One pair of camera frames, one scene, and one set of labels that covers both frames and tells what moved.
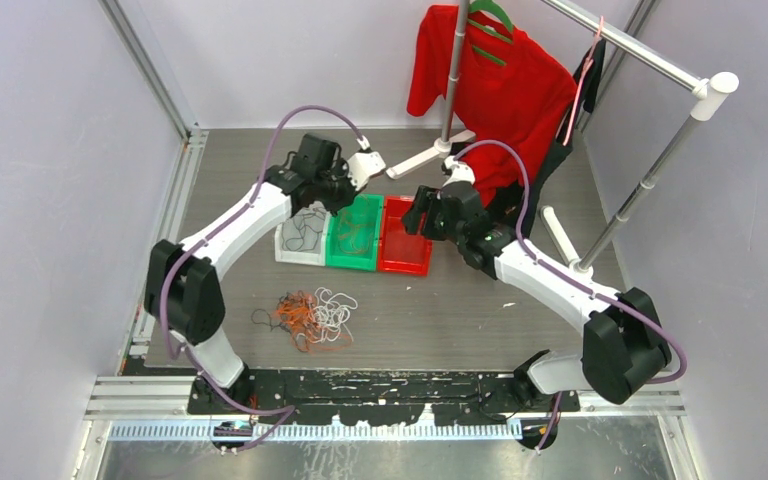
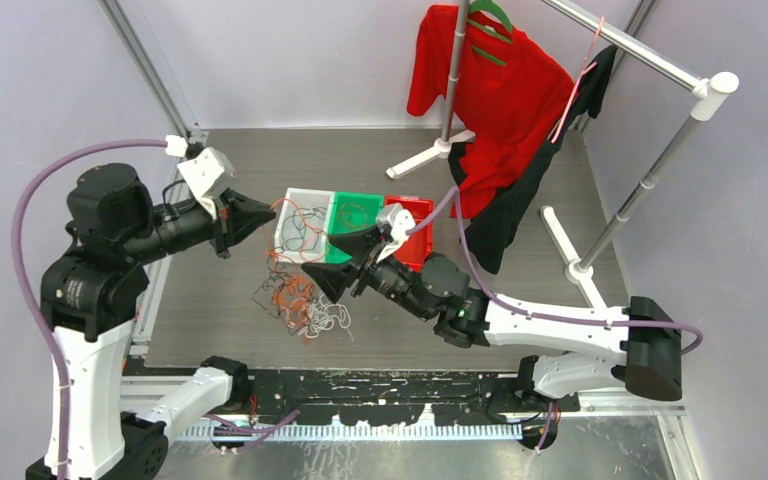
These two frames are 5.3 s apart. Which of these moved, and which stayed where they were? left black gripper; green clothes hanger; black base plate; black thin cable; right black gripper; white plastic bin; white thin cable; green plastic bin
Moved: right black gripper; white thin cable; left black gripper
Stayed: green clothes hanger; green plastic bin; white plastic bin; black base plate; black thin cable
